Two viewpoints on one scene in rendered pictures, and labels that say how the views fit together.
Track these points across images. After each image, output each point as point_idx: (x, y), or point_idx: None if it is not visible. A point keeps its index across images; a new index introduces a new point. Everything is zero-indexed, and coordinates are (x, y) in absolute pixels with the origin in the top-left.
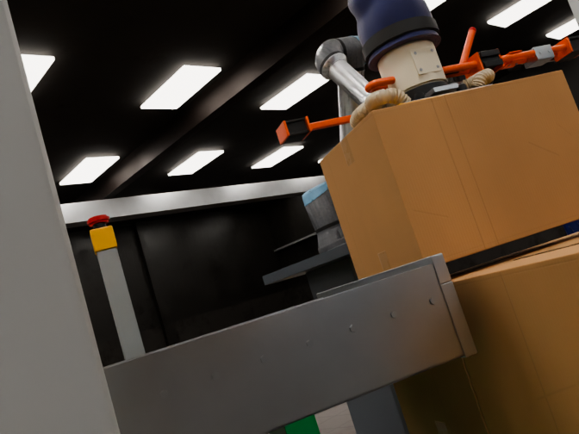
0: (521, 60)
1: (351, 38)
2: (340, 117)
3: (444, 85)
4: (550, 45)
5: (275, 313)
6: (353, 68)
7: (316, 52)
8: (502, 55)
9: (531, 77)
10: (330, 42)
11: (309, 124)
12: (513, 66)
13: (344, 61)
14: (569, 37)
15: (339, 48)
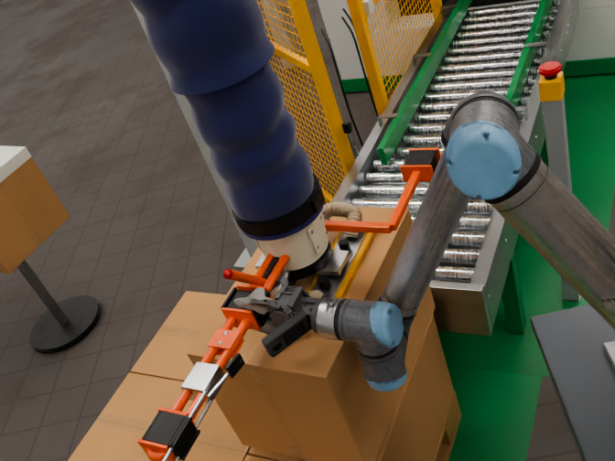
0: (218, 353)
1: (451, 133)
2: (398, 201)
3: (262, 254)
4: (181, 386)
5: (480, 252)
6: (437, 179)
7: (485, 96)
8: (225, 322)
9: (208, 322)
10: (455, 107)
11: (402, 175)
12: (232, 355)
13: (441, 156)
14: (156, 414)
15: (449, 131)
